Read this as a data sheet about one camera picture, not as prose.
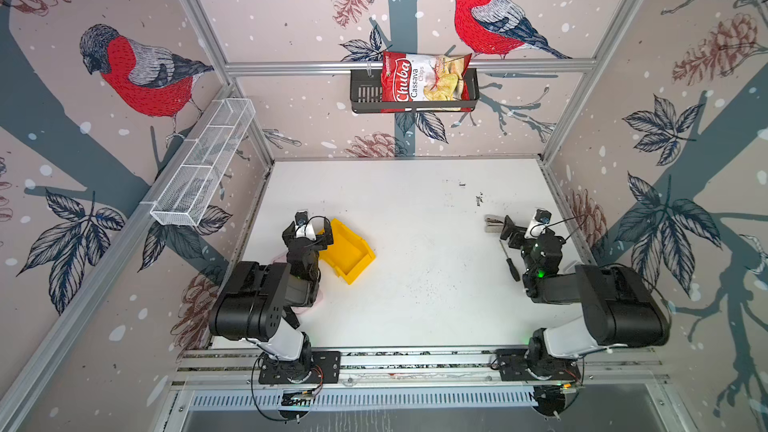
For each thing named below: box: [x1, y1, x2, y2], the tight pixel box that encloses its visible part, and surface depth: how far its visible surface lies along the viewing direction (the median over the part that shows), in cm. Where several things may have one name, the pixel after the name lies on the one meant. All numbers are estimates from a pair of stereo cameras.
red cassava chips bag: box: [380, 51, 473, 113], surface depth 90 cm
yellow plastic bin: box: [318, 218, 376, 285], surface depth 92 cm
